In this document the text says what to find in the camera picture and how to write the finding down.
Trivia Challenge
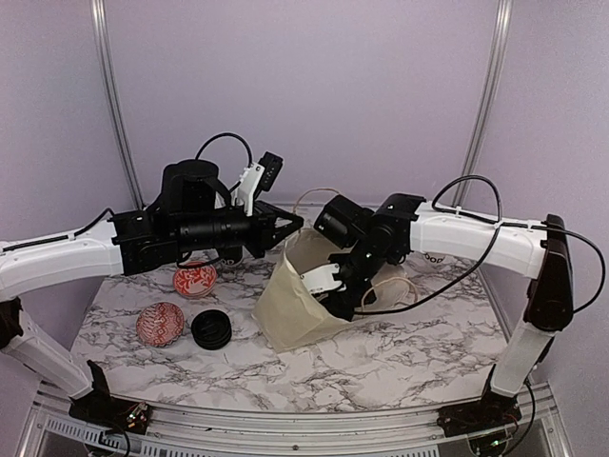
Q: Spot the cream paper bag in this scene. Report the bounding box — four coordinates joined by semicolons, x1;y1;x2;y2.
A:
250;188;418;354

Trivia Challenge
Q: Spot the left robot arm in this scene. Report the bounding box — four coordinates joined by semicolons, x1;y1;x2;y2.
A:
1;153;304;424

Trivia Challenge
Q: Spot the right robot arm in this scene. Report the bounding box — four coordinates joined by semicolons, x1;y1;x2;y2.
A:
301;193;575;427

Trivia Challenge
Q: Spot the black cup with straws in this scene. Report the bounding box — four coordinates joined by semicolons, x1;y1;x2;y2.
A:
220;258;244;272

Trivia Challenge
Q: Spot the red floral bowl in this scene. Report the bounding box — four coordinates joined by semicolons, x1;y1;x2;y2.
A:
172;261;218;299

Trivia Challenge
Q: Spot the stack of white cups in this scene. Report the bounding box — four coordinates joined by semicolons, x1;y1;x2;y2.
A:
423;252;445;265

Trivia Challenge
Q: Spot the stack of black lids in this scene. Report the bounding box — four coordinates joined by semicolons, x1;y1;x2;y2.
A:
190;309;232;350

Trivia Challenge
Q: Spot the red patterned bowl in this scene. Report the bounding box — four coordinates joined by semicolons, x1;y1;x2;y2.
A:
136;302;185;348

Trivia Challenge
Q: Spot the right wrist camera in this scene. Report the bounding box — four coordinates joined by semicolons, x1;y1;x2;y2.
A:
300;263;343;295

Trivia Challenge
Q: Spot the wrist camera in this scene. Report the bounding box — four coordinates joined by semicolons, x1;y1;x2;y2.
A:
300;263;343;295
230;151;284;216

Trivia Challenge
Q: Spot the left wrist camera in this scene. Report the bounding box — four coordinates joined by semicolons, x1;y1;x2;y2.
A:
230;151;284;216

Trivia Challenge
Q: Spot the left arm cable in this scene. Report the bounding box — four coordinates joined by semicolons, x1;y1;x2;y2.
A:
194;131;253;168

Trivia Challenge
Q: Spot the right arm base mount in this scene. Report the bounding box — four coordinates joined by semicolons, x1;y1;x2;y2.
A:
437;388;522;437

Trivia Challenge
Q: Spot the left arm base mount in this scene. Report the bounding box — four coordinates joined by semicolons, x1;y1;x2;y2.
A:
69;361;152;435

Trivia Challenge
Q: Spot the left aluminium post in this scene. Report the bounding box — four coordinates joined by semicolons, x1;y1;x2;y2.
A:
90;0;145;209

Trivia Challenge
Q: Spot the aluminium post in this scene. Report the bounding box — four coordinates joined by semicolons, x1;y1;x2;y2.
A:
90;0;145;209
461;0;514;176

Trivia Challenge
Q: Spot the aluminium front rail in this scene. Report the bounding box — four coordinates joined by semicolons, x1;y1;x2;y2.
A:
16;382;573;456

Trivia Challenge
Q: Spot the right aluminium post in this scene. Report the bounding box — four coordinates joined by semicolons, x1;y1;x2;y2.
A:
461;0;514;176

